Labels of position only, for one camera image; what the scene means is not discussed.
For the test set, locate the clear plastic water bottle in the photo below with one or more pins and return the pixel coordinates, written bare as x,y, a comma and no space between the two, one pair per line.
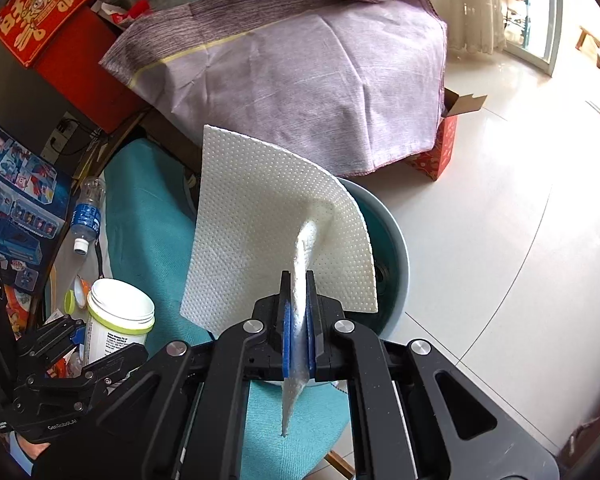
87,215

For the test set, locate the red printed gift box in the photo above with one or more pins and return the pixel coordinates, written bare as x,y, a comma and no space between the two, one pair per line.
40,15

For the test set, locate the green round lid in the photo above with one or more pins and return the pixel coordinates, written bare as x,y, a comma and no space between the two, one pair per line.
70,302

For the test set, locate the white paper towel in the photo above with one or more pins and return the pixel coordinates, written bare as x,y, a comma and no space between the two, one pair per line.
260,220

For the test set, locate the teal striped blanket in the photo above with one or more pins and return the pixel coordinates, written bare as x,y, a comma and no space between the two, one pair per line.
145,240

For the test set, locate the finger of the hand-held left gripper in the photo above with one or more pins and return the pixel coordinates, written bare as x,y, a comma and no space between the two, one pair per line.
95,372
55,340

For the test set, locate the wall socket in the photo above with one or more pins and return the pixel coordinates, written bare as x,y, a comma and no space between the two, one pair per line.
60,140

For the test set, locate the white plastic jar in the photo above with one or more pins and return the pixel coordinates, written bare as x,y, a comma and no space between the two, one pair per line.
115,325

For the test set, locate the white curtain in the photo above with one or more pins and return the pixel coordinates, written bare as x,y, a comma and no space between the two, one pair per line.
470,5

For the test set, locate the wooden stool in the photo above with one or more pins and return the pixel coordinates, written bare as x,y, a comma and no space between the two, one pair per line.
587,37

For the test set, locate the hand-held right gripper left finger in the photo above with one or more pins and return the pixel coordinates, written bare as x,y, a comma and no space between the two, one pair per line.
286,332

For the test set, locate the red patterned cardboard box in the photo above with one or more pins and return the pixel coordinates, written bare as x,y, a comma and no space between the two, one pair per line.
440,155

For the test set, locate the blue toy box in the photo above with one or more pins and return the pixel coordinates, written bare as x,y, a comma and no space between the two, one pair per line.
15,185

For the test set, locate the light blue plastic basin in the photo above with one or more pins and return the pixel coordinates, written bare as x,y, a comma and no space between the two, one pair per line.
387,260

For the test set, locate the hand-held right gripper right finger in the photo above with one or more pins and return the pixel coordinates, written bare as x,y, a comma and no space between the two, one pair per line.
310,340

